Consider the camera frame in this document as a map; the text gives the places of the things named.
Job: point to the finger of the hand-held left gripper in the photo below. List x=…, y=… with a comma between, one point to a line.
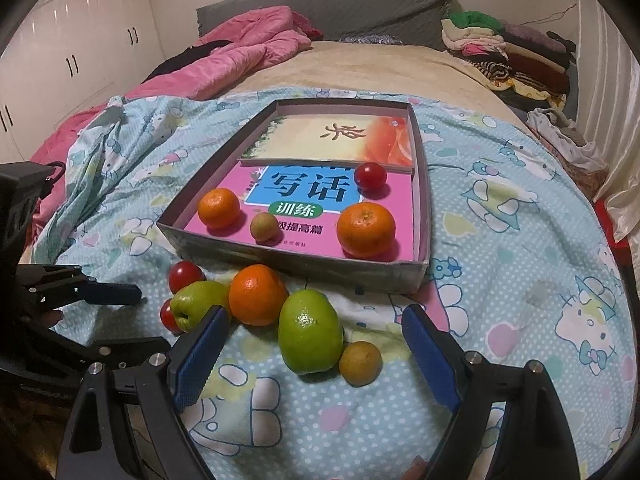
x=125, y=350
x=115, y=293

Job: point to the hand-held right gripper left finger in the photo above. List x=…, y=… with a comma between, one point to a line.
x=200, y=360

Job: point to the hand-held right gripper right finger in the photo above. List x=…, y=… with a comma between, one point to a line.
x=430, y=355

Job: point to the red cherry tomato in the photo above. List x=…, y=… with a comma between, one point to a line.
x=370, y=176
x=186, y=276
x=167, y=315

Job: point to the small green fruit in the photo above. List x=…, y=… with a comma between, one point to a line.
x=197, y=302

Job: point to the large brown longan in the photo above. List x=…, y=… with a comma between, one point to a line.
x=360, y=363

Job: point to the orange tangerine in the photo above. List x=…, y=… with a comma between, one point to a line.
x=366, y=230
x=258, y=294
x=219, y=208

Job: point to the large green fruit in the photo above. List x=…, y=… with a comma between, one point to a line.
x=310, y=331

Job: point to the shallow cardboard box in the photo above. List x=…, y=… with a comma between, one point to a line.
x=300, y=272

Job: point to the small tan longan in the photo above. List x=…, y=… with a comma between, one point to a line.
x=263, y=227

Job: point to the person's left hand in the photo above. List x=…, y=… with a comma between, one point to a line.
x=52, y=319

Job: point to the light blue cat-print blanket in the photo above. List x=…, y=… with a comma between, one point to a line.
x=500, y=285

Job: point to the white wardrobe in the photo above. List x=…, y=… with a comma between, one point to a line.
x=75, y=45

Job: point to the pink book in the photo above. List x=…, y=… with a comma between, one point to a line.
x=310, y=195

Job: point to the red object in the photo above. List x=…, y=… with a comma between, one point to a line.
x=615, y=225

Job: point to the black garment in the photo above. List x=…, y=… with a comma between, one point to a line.
x=185, y=60

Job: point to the pink floral bag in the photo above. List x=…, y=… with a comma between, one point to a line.
x=585, y=180

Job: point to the cream and orange book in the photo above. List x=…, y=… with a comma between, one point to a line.
x=325, y=140

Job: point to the white crumpled cloth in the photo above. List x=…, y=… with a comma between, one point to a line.
x=565, y=135

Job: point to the pink quilt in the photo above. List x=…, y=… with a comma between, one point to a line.
x=235, y=60

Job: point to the beige blanket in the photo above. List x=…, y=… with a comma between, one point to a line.
x=390, y=70

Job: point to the white curtain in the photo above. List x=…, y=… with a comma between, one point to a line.
x=610, y=110

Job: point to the stack of folded clothes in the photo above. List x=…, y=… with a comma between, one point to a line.
x=515, y=55

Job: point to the dark patterned pillow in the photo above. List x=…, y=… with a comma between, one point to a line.
x=370, y=40

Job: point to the grey headboard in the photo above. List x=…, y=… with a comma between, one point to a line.
x=360, y=10

